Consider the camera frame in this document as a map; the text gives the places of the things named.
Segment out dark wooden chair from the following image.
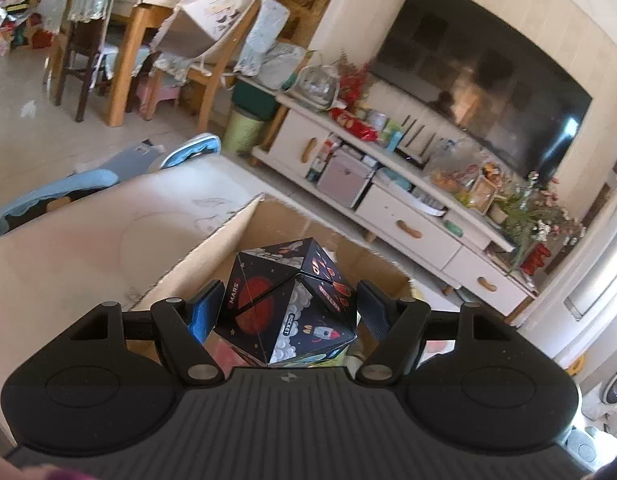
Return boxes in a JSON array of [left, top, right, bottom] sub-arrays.
[[56, 0, 119, 123]]

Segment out pink plastic stool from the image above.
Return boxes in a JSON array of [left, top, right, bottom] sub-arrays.
[[137, 82, 182, 121]]

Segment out potted green plant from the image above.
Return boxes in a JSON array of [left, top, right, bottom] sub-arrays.
[[493, 172, 586, 271]]

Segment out glass jar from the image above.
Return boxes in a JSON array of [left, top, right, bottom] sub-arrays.
[[291, 65, 341, 111]]

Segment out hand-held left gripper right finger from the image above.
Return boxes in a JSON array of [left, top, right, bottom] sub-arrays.
[[355, 281, 519, 386]]

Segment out wooden dining table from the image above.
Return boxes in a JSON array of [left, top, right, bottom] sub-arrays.
[[106, 0, 189, 128]]

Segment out red artificial flowers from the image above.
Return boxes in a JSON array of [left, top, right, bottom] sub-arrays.
[[333, 52, 374, 106]]

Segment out grey metal case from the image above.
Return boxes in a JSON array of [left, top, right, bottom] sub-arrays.
[[315, 149, 374, 209]]

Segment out dark green storage box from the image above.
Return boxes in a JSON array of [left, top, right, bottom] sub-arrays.
[[232, 76, 279, 121]]

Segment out black space print puzzle cube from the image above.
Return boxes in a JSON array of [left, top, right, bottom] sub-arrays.
[[211, 237, 359, 367]]

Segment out green printed cardboard milk box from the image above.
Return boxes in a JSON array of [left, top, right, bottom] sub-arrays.
[[126, 192, 414, 366]]

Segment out light green waste bin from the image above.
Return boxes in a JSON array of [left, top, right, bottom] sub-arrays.
[[222, 105, 269, 153]]

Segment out red ornament stand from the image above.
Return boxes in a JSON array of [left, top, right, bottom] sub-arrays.
[[521, 242, 551, 276]]

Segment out wooden photo frame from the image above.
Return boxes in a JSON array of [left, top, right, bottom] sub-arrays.
[[468, 175, 499, 211]]

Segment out red snack packet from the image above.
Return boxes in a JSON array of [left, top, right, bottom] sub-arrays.
[[331, 107, 379, 142]]

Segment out clear snack bag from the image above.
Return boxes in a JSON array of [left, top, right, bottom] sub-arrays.
[[431, 140, 484, 193]]

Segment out white TV cabinet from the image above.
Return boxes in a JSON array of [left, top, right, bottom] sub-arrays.
[[251, 92, 539, 326]]

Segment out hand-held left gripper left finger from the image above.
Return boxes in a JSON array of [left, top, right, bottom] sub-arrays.
[[68, 281, 225, 388]]

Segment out black flat television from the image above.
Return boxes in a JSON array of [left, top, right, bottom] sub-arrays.
[[371, 0, 594, 181]]

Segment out light wooden chair with cushion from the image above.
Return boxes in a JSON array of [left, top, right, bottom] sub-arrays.
[[148, 0, 279, 133]]

